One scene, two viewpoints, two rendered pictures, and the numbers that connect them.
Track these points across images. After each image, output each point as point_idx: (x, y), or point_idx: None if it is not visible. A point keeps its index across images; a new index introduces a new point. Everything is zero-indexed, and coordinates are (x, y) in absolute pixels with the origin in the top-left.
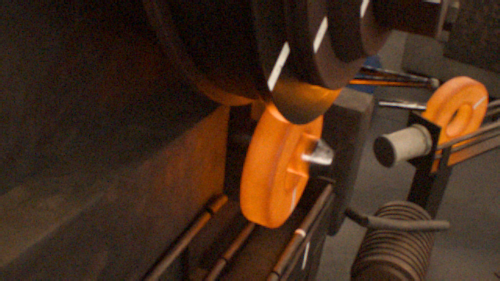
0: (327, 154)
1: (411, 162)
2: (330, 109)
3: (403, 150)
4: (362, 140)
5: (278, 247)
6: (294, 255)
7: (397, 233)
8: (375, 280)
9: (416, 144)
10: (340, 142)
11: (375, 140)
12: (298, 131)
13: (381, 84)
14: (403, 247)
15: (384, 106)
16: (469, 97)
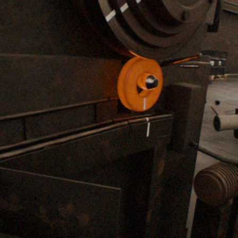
0: (152, 78)
1: (237, 136)
2: (179, 87)
3: (225, 121)
4: (195, 104)
5: None
6: (138, 121)
7: (221, 165)
8: (203, 181)
9: (234, 120)
10: (183, 103)
11: (213, 118)
12: (142, 68)
13: (184, 60)
14: (221, 169)
15: (182, 67)
16: None
